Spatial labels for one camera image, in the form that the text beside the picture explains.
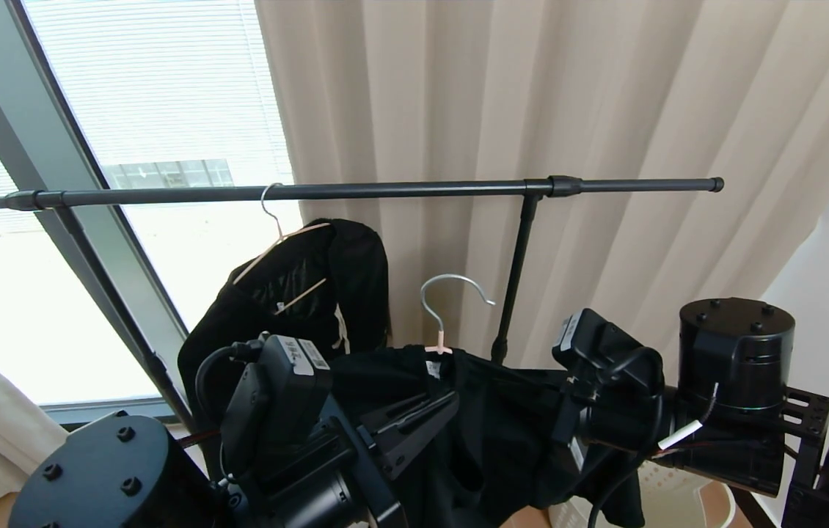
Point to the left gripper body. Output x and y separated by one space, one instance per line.
326 499

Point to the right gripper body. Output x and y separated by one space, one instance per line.
715 455

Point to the heap of clothes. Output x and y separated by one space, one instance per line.
502 425

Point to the pink clothes hanger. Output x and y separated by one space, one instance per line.
439 341
265 199

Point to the black garment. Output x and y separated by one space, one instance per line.
356 279

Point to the white laundry basket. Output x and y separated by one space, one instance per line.
678 491

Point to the black clothes rack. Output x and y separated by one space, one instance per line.
385 189

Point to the beige curtain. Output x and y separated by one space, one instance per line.
532 88

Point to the window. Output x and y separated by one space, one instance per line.
165 88

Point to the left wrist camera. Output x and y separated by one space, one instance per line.
275 396

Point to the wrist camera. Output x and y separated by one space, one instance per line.
275 396
605 345

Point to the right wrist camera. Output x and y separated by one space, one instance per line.
605 345

